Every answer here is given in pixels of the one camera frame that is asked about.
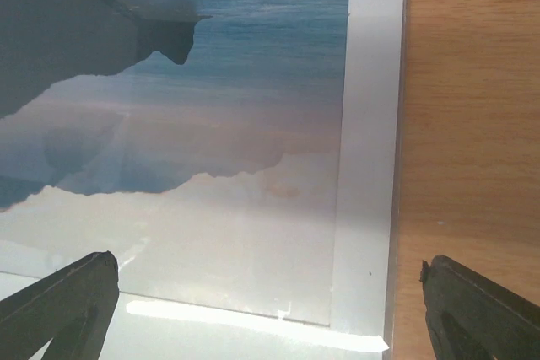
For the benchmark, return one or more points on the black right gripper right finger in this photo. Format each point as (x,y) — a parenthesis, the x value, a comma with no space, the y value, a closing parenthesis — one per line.
(469,316)

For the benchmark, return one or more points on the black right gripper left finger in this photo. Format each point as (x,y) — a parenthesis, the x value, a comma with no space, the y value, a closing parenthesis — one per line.
(67,312)

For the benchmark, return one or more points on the landscape photo with white mat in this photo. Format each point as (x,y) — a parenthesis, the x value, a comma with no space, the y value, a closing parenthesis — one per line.
(237,157)

